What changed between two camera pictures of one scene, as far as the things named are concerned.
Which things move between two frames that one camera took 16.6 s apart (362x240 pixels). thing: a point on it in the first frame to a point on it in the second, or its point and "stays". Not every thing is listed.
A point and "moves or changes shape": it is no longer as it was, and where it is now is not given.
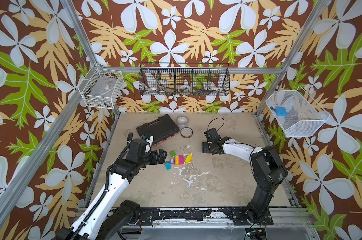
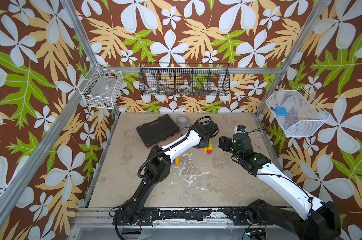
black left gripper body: x=152 y=158 to x=202 y=145
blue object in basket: x=281 y=111 stays
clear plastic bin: x=296 y=112 stays
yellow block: x=188 y=158 moves or changes shape
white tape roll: x=184 y=88 stays
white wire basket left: x=101 y=88 stays
